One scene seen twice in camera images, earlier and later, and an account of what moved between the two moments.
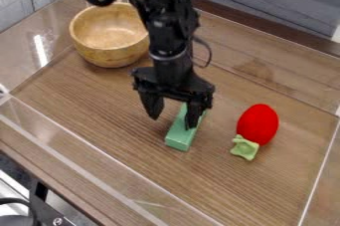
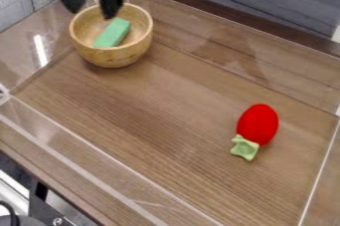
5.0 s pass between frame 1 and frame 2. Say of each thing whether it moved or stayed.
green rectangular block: moved
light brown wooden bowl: stayed
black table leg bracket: stayed
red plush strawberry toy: stayed
